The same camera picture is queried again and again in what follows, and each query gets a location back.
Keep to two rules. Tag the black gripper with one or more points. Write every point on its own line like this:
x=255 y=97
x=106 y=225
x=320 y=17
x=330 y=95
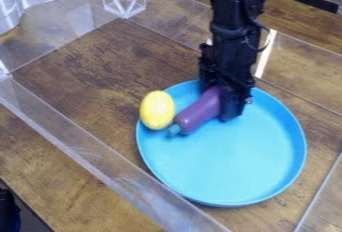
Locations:
x=225 y=65

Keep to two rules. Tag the purple toy eggplant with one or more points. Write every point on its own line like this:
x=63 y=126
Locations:
x=198 y=113

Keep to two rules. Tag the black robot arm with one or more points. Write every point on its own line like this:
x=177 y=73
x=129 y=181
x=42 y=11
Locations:
x=237 y=13

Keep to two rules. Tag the blue round tray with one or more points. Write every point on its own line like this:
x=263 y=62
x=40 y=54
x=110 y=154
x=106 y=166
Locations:
x=230 y=163

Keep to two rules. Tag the yellow toy lemon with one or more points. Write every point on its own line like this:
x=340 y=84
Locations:
x=157 y=110

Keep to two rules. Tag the clear acrylic enclosure wall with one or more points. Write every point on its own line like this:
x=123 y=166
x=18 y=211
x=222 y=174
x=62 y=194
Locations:
x=78 y=63

